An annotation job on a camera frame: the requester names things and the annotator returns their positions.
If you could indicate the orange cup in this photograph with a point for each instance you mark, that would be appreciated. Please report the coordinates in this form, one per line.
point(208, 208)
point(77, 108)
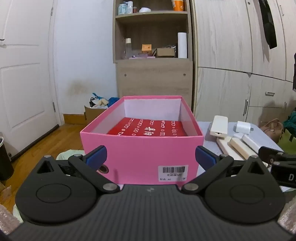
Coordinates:
point(178, 5)

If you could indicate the white paper roll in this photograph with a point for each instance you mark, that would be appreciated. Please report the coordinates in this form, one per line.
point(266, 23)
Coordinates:
point(182, 45)

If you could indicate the small orange box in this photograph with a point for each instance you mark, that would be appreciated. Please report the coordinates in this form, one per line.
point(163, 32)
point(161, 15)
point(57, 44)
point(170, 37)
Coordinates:
point(146, 48)

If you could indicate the red printed pouch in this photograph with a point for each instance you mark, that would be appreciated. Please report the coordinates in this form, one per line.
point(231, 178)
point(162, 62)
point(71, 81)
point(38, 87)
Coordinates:
point(143, 126)

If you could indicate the light wooden wardrobe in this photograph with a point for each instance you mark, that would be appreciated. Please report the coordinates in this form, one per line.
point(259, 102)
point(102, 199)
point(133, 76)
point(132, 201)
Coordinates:
point(226, 58)

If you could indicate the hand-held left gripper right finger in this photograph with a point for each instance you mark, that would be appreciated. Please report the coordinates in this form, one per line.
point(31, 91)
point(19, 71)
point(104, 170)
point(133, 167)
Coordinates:
point(205, 157)

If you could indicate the light blue jar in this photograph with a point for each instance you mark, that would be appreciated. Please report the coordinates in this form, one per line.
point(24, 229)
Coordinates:
point(122, 9)

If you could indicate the beige remote control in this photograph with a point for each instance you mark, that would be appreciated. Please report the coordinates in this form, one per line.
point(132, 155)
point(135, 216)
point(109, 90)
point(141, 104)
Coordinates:
point(227, 148)
point(241, 147)

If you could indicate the flat pink box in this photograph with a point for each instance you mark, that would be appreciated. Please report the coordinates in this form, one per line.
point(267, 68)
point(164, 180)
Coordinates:
point(142, 58)

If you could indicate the pink cardboard box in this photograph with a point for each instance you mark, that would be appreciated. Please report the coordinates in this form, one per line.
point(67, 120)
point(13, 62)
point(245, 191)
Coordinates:
point(138, 150)

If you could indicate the small brown cardboard box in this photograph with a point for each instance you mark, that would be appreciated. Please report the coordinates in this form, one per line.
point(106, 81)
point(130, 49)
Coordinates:
point(165, 52)

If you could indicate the dark cloth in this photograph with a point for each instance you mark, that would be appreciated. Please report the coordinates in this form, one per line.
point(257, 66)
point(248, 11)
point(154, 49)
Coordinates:
point(294, 71)

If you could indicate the brown handbag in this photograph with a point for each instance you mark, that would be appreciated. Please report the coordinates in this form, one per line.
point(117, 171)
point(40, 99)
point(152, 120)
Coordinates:
point(272, 129)

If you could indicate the black door draft stopper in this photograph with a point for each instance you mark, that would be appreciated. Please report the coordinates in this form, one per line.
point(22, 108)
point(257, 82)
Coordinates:
point(34, 142)

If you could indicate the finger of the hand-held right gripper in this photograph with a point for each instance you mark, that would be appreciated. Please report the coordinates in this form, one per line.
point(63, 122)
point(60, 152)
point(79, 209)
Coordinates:
point(268, 154)

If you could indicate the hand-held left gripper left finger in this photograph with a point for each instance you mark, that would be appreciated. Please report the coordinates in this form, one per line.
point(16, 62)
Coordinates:
point(96, 157)

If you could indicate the clear bottle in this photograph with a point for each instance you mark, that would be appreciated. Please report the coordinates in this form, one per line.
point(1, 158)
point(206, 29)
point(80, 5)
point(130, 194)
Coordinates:
point(128, 48)

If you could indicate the light green cloth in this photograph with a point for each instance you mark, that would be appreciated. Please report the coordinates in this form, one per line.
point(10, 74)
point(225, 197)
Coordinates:
point(69, 154)

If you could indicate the flat purple box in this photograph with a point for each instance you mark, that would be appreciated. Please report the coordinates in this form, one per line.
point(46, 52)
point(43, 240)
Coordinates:
point(144, 54)

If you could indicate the green bag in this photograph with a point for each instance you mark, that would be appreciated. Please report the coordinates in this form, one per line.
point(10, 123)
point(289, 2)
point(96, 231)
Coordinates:
point(288, 144)

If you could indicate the white patterned bedsheet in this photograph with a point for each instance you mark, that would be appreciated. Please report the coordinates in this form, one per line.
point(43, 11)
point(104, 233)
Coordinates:
point(205, 139)

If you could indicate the white bottle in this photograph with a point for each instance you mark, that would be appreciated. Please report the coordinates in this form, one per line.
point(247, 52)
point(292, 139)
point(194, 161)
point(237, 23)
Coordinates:
point(130, 7)

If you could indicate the slim white remote control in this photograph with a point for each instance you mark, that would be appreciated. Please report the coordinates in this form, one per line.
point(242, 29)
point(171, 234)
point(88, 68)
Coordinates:
point(252, 141)

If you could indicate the fluffy blanket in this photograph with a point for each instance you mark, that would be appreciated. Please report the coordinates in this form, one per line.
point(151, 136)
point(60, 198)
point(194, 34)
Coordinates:
point(8, 220)

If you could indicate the black hanging garment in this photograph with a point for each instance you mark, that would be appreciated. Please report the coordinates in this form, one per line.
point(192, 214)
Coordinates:
point(268, 23)

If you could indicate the blue plastic bag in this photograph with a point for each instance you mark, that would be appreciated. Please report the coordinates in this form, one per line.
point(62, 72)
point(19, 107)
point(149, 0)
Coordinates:
point(113, 102)

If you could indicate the black trash bin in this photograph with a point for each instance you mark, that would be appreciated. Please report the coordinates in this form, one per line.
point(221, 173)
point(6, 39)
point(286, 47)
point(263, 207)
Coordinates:
point(5, 160)

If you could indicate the white room door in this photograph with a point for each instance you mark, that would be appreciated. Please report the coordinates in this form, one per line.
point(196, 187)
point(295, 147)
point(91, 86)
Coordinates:
point(23, 81)

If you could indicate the wooden shelf cabinet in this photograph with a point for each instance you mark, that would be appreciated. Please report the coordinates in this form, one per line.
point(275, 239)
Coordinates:
point(152, 78)

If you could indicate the teal cloth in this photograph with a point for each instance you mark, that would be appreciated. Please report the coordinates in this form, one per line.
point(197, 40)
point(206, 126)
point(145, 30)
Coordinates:
point(291, 122)

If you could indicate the white charger adapter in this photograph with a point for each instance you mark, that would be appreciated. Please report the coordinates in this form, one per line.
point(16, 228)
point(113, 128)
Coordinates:
point(242, 127)

